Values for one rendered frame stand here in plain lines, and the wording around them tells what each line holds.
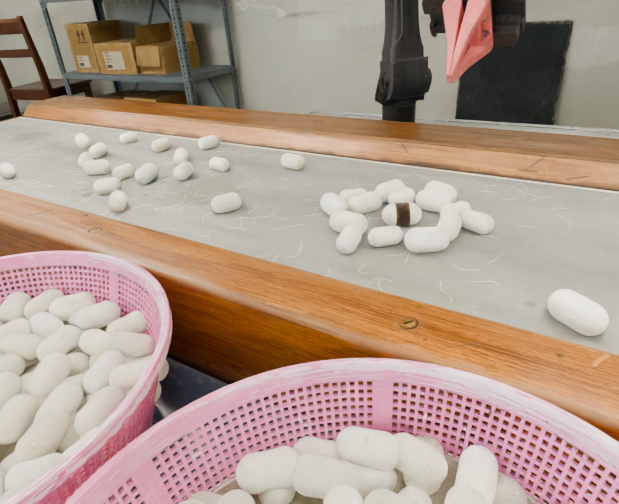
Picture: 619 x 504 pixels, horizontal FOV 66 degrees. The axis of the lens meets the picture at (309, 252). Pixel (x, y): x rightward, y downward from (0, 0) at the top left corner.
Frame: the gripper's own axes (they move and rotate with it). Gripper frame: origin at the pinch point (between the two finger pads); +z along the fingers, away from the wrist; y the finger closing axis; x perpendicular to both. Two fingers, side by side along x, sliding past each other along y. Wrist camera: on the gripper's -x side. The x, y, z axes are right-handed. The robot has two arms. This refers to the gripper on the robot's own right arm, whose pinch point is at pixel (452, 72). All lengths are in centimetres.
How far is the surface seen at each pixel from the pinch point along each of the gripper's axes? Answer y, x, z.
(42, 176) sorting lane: -51, -3, 22
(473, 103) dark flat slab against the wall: -43, 156, -114
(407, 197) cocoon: -0.9, 2.1, 13.9
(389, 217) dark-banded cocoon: -0.7, -1.2, 17.8
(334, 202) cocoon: -6.4, -1.9, 17.5
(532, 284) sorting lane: 12.6, -2.8, 21.7
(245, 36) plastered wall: -178, 132, -135
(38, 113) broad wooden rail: -88, 11, 4
